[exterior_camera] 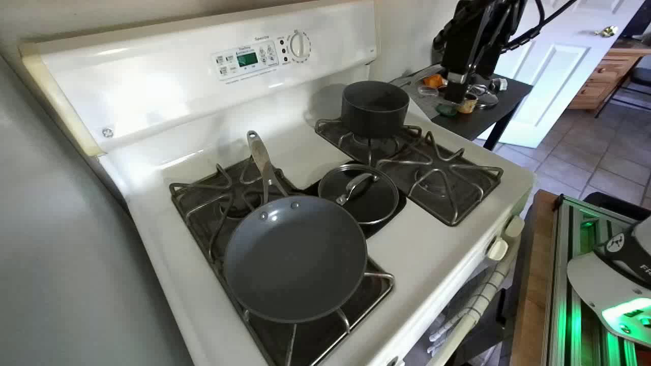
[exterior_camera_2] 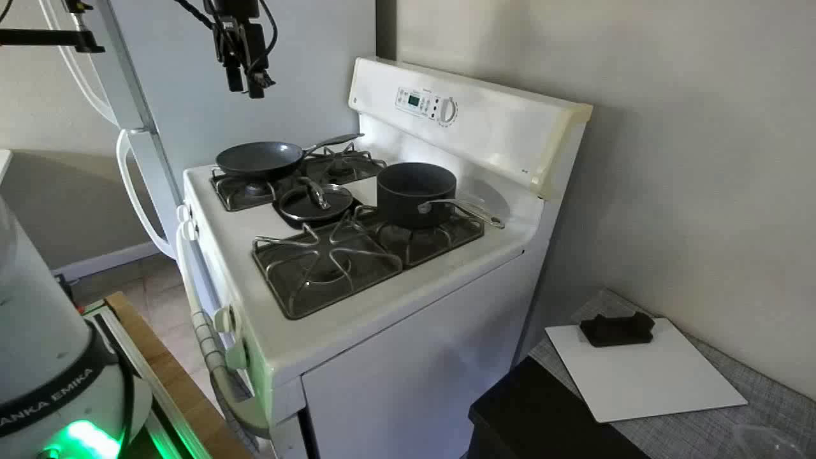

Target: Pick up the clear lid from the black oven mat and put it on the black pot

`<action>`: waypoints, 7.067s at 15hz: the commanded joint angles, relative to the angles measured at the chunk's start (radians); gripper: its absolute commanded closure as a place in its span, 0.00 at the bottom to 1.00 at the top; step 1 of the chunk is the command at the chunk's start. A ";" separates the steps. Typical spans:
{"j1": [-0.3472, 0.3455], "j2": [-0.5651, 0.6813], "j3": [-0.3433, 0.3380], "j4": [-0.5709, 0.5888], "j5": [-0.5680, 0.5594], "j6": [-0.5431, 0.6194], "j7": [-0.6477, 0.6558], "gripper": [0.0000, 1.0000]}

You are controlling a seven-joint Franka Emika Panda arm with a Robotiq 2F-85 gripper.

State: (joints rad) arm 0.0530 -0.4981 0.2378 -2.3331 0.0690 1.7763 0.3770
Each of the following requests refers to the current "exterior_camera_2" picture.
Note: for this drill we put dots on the white gas stove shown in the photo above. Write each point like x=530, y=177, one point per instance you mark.
x=389, y=372

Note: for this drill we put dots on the black pot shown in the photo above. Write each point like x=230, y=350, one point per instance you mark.
x=419, y=197

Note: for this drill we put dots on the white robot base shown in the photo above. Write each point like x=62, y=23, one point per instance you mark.
x=65, y=394

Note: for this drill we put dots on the white refrigerator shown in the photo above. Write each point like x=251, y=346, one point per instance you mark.
x=168, y=91

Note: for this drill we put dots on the right stove grate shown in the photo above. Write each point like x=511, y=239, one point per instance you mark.
x=322, y=266

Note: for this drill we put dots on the wooden plank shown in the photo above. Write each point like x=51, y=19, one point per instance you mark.
x=185, y=420

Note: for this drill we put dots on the stove grate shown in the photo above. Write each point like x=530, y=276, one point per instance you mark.
x=322, y=266
x=322, y=164

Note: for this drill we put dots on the black box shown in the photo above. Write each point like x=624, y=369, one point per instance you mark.
x=529, y=413

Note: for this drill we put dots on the grey frying pan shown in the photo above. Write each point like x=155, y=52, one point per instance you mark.
x=261, y=156

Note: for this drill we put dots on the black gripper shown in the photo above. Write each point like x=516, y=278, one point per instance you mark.
x=241, y=43

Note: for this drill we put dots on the small black object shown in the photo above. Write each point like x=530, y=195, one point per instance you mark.
x=617, y=330

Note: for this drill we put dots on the white board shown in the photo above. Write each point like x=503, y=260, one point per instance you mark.
x=640, y=380

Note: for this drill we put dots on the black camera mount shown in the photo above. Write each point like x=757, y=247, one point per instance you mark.
x=77, y=39

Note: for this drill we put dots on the left stove grate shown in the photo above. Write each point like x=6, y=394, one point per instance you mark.
x=322, y=164

